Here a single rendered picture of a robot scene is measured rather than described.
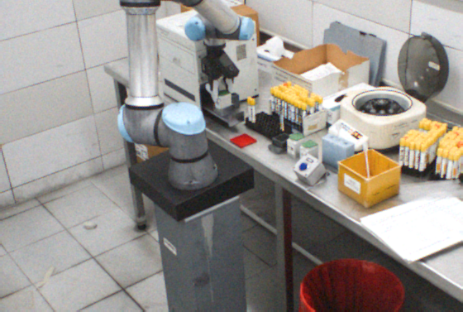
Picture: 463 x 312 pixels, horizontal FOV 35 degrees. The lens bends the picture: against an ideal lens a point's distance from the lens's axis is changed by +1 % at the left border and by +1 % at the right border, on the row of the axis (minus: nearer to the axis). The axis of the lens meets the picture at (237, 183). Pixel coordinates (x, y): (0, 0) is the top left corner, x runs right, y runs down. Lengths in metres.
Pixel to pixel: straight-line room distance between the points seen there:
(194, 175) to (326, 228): 1.10
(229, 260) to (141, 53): 0.71
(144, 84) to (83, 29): 1.78
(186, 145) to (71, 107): 1.95
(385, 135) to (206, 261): 0.71
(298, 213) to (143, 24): 1.40
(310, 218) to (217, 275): 0.94
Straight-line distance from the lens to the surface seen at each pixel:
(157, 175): 2.29
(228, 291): 2.44
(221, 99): 2.64
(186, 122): 2.10
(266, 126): 2.61
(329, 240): 3.09
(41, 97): 3.93
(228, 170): 2.26
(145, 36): 2.14
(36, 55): 3.86
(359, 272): 2.72
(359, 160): 2.29
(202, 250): 2.28
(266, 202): 3.33
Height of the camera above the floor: 2.11
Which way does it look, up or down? 32 degrees down
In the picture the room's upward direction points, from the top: 4 degrees counter-clockwise
